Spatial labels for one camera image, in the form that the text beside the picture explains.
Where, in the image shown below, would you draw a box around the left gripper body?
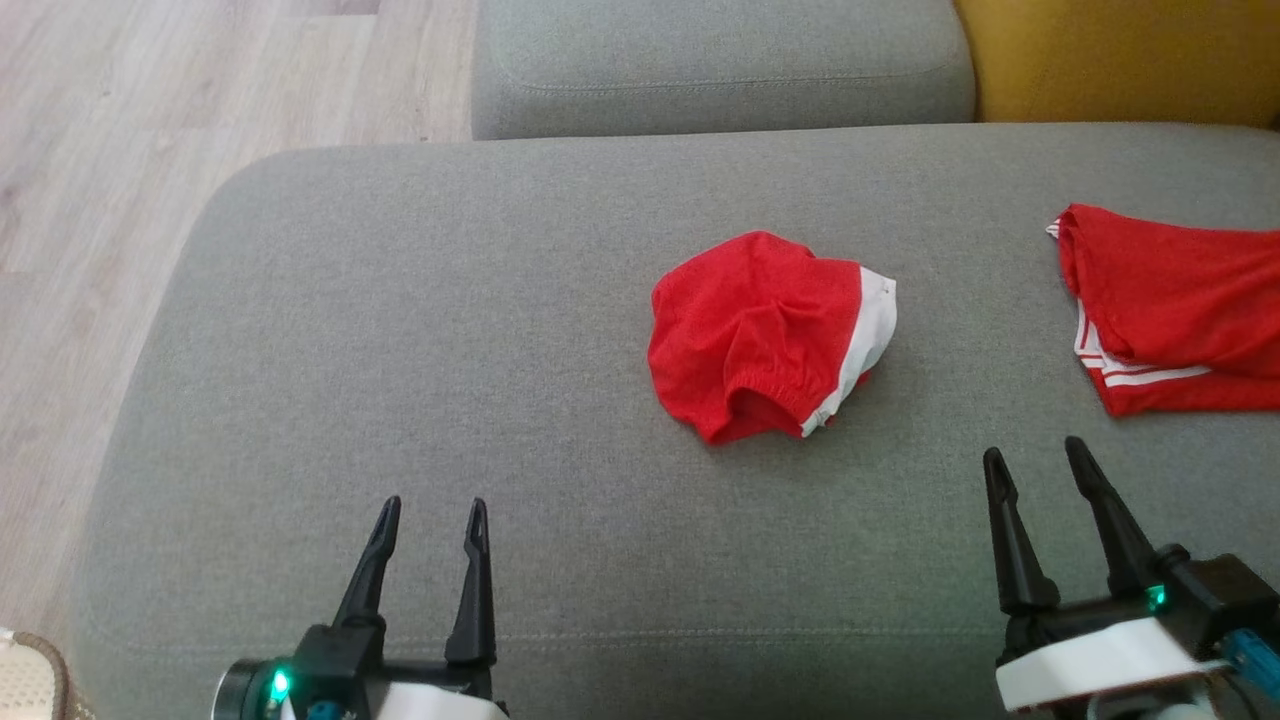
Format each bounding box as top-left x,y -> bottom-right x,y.
212,624 -> 498,720

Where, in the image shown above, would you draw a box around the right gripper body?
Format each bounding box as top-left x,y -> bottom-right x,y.
998,545 -> 1196,665

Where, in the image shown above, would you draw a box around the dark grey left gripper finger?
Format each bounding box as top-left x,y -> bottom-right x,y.
445,498 -> 498,666
333,495 -> 403,631

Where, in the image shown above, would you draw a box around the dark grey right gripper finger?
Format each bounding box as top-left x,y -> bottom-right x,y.
983,447 -> 1062,617
1065,436 -> 1163,601

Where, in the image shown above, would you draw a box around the red basketball jersey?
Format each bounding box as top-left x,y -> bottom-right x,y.
1046,203 -> 1280,418

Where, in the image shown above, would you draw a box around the red white basketball shorts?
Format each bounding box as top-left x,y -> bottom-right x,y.
647,230 -> 898,446

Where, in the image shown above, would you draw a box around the grey sofa chaise seat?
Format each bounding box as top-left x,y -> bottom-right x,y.
65,122 -> 1280,720

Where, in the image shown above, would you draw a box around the beige floor rug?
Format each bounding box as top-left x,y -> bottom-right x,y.
0,628 -> 71,720

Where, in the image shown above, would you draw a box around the yellow sofa backrest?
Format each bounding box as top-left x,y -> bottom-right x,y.
952,0 -> 1280,129

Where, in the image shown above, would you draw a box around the grey sofa seat cushion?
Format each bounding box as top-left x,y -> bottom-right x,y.
470,0 -> 978,141

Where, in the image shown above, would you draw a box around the blue right camera cable plug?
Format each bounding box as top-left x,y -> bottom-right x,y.
1222,628 -> 1280,703

